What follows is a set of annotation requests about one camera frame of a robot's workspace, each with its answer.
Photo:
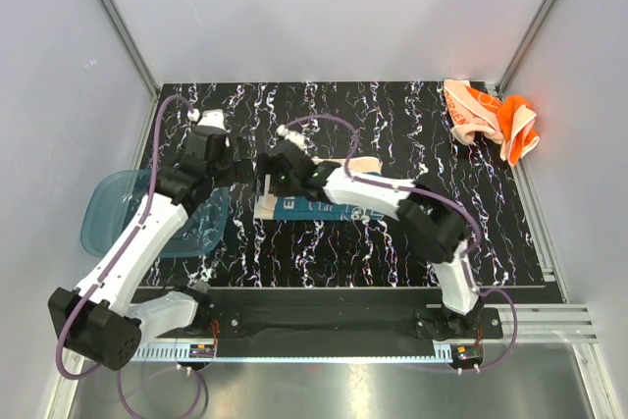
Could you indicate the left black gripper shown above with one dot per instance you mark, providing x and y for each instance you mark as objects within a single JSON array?
[{"x": 228, "y": 164}]

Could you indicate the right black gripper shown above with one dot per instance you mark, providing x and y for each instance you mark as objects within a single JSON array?
[{"x": 268, "y": 176}]

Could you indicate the teal and cream Doraemon towel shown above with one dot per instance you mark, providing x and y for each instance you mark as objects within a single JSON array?
[{"x": 297, "y": 208}]

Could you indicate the orange and cream Doraemon towel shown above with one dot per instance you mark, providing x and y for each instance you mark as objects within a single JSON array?
[{"x": 509, "y": 123}]

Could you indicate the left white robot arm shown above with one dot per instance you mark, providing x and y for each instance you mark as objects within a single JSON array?
[{"x": 98, "y": 319}]

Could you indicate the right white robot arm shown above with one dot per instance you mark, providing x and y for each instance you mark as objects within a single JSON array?
[{"x": 434, "y": 225}]

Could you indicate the translucent blue plastic tray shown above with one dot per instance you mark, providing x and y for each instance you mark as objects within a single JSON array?
[{"x": 117, "y": 198}]

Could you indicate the left small circuit board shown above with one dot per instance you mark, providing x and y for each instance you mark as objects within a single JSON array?
[{"x": 202, "y": 350}]

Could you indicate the small circuit board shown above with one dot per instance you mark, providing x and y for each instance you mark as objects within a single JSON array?
[
  {"x": 469, "y": 353},
  {"x": 202, "y": 350}
]

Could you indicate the right small circuit board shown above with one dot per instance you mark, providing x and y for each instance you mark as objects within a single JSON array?
[{"x": 469, "y": 353}]

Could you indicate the slotted white cable duct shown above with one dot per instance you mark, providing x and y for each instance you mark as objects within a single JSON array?
[{"x": 240, "y": 351}]

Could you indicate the aluminium frame rail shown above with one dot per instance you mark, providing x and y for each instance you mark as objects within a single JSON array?
[{"x": 528, "y": 323}]

